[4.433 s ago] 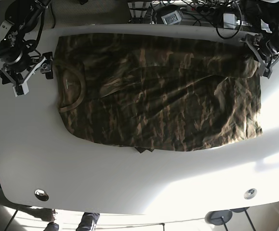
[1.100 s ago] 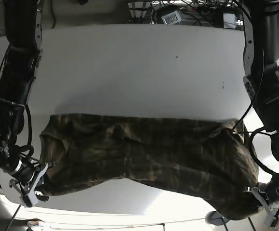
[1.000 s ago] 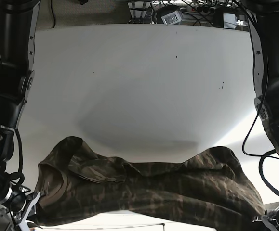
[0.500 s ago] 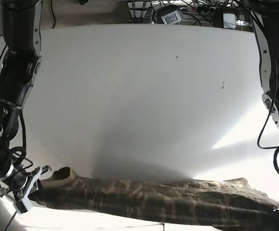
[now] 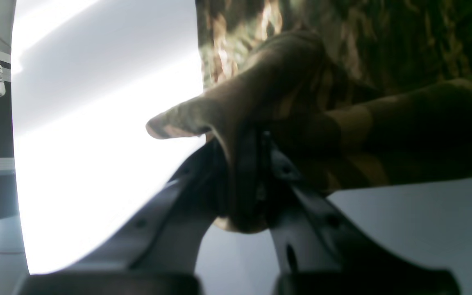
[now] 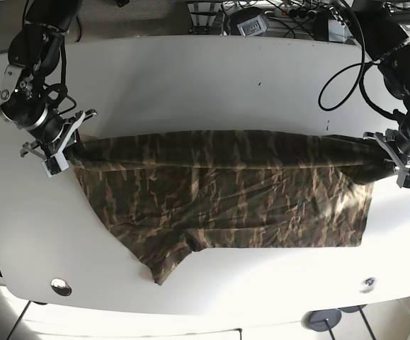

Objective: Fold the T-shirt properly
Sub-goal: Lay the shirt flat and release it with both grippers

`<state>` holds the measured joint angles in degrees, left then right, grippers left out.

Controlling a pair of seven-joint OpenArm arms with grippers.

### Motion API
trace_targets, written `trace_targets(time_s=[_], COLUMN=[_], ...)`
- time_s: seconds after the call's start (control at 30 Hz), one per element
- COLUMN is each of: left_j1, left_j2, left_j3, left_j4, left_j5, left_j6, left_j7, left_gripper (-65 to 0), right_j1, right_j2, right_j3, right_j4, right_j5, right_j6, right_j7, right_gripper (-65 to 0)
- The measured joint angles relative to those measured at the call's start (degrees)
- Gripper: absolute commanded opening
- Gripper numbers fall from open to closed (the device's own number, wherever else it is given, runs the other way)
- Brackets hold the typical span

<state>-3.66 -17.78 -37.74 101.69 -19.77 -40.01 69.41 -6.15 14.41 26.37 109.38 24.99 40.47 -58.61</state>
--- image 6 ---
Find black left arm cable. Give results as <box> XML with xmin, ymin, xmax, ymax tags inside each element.
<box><xmin>317</xmin><ymin>0</ymin><xmax>404</xmax><ymax>123</ymax></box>

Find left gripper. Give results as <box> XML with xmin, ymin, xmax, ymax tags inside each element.
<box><xmin>363</xmin><ymin>129</ymin><xmax>410</xmax><ymax>189</ymax></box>

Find table cable grommet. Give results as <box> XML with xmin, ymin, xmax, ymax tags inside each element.
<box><xmin>50</xmin><ymin>278</ymin><xmax>72</xmax><ymax>297</ymax></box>
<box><xmin>358</xmin><ymin>277</ymin><xmax>377</xmax><ymax>294</ymax></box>

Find camouflage T-shirt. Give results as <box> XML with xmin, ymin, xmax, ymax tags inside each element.
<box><xmin>67</xmin><ymin>130</ymin><xmax>395</xmax><ymax>285</ymax></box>

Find left black floor stand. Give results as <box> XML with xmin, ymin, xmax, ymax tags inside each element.
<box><xmin>301</xmin><ymin>309</ymin><xmax>342</xmax><ymax>340</ymax></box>

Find right black floor stand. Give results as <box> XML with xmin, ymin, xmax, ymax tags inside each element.
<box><xmin>339</xmin><ymin>305</ymin><xmax>376</xmax><ymax>340</ymax></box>

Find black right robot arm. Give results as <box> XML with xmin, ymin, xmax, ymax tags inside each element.
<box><xmin>0</xmin><ymin>1</ymin><xmax>97</xmax><ymax>177</ymax></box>

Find black floor stand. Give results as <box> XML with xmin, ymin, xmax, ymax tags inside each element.
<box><xmin>301</xmin><ymin>309</ymin><xmax>342</xmax><ymax>340</ymax></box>
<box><xmin>339</xmin><ymin>305</ymin><xmax>376</xmax><ymax>340</ymax></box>

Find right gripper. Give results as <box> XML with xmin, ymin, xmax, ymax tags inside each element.
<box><xmin>20</xmin><ymin>109</ymin><xmax>98</xmax><ymax>177</ymax></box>

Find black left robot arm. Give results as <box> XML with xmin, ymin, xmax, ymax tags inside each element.
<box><xmin>330</xmin><ymin>1</ymin><xmax>410</xmax><ymax>189</ymax></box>

